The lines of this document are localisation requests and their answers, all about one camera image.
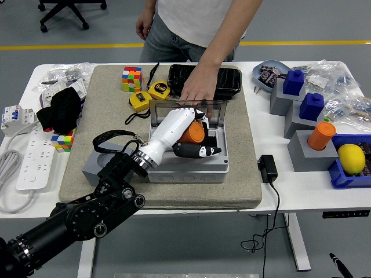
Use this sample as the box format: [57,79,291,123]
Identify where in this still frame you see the grey block with round hole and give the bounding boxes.
[82,141,137,186]

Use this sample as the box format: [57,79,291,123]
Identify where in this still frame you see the white table leg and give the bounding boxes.
[77,237,98,278]
[282,213,311,272]

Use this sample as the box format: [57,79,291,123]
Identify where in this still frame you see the clear bag of small parts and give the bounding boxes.
[32,76,69,93]
[48,62,95,87]
[294,60,328,75]
[323,95,371,133]

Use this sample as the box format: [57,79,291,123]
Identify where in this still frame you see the black adapter cord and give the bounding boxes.
[241,179,281,278]

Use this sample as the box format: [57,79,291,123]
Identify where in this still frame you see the grey-brown mat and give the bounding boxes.
[59,64,263,211]

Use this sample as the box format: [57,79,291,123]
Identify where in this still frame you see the orange cylinder battery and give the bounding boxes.
[307,121,337,151]
[177,120,206,145]

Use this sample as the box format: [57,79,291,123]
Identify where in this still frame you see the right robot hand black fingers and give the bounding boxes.
[329,253,353,278]

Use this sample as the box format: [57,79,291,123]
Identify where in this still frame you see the white power strip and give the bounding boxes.
[16,126,57,191]

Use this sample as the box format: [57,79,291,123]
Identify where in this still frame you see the person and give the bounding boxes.
[140,0,264,63]

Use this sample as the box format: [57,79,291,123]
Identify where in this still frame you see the clear bag of blue parts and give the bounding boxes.
[326,62,363,95]

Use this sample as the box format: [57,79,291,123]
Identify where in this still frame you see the black cloth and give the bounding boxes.
[36,87,82,136]

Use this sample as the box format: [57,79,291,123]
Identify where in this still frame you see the white socket plate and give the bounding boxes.
[65,78,88,101]
[40,86,59,103]

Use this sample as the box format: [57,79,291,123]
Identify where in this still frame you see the black plastic tray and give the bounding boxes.
[167,64,243,101]

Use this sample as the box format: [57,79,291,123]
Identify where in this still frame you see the grey block holder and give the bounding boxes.
[270,77,307,116]
[287,129,340,173]
[283,100,325,139]

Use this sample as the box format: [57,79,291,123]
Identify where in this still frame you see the clear bag of white parts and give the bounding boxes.
[304,72,331,94]

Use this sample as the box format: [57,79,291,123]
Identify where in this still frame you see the black office chair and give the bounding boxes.
[38,0,107,33]

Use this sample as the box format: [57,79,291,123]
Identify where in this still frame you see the yellow tape measure printed label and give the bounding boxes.
[147,80,171,102]

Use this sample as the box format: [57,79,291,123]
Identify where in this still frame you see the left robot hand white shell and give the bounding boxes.
[140,107,223,167]

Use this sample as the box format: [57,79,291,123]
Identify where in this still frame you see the person's left hand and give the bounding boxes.
[177,67,220,119]

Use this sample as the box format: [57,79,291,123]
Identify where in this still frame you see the blue-grey dish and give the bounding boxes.
[252,60,292,93]

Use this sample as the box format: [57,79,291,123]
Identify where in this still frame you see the yellow tape measure black strap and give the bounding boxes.
[124,90,155,126]

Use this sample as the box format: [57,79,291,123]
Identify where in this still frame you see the black power adapter plug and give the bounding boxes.
[257,154,278,184]

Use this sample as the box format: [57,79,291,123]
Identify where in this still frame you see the white circuit breaker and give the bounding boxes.
[1,104,38,137]

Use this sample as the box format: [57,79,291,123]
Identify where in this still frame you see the person's right hand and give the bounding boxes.
[135,13,156,41]

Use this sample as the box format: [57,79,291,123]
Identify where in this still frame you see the dark cylindrical parts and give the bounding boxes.
[358,141,371,177]

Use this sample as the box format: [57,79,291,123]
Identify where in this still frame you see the colourful puzzle cube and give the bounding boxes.
[50,129,78,153]
[121,66,144,93]

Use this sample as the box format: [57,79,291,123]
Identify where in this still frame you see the yellow lemon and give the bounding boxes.
[337,144,366,175]

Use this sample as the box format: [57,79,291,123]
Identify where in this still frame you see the blue plastic bin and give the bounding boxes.
[328,133,371,190]

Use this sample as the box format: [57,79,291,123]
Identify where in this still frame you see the blue bottle-shaped block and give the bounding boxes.
[299,92,325,122]
[282,68,305,96]

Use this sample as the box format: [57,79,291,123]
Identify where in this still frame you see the black table control panel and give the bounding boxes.
[322,210,371,220]

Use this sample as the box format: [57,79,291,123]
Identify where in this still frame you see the grey box with clear lid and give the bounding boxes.
[147,99,231,184]

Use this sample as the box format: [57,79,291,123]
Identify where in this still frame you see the dark wrapped candy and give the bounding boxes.
[262,65,286,78]
[259,69,277,87]

